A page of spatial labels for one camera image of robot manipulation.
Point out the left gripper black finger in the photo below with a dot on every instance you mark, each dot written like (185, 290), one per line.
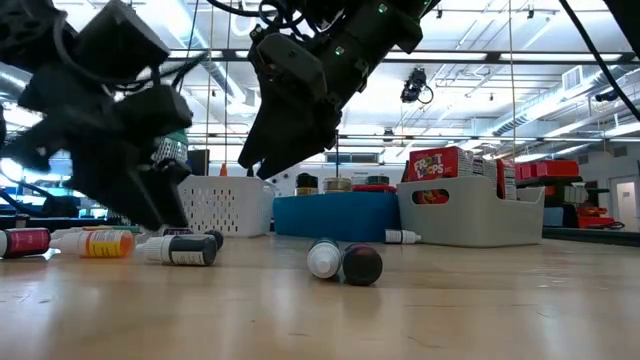
(175, 195)
(125, 190)

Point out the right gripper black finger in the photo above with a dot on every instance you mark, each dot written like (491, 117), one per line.
(275, 130)
(310, 147)

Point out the small orange bottle yellow label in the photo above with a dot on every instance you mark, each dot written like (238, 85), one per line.
(107, 244)

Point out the spice jar green lid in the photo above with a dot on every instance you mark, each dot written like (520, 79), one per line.
(377, 179)

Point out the red plastic container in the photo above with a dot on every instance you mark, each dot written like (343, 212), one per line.
(375, 188)

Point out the small dark bottle pink label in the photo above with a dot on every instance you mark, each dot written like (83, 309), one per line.
(27, 242)

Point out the red Froot Loops cereal box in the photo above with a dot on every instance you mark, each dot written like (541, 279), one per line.
(435, 162)

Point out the small white-labelled dropper bottle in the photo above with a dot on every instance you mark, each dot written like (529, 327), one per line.
(402, 236)

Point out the small dark red bottle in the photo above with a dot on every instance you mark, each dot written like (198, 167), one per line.
(362, 265)

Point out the red mini cereal box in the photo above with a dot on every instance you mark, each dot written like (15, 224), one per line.
(506, 175)

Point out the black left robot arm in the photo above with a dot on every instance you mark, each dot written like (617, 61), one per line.
(25, 30)

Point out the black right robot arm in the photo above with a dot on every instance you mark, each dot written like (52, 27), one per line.
(627, 15)

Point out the black monitor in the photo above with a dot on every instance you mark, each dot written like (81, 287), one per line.
(198, 162)

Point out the white perforated plastic basket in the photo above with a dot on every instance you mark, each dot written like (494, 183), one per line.
(225, 205)

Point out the blue plastic bin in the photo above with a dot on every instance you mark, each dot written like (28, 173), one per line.
(335, 217)

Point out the grey plastic bin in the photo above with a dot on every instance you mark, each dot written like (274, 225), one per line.
(470, 220)

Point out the red storage boxes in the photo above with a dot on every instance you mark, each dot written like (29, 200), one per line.
(550, 170)

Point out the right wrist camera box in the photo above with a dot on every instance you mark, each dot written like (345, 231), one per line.
(290, 65)

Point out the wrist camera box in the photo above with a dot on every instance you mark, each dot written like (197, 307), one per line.
(155, 115)
(290, 65)

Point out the black ceiling-mounted camera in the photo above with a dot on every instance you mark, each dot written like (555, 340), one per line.
(414, 87)

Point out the black overhead frame beam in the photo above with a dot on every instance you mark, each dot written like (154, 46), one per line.
(450, 56)

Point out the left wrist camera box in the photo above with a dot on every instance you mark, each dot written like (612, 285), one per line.
(155, 115)

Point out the black aluminium table frame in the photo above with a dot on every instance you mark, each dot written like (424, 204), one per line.
(590, 236)

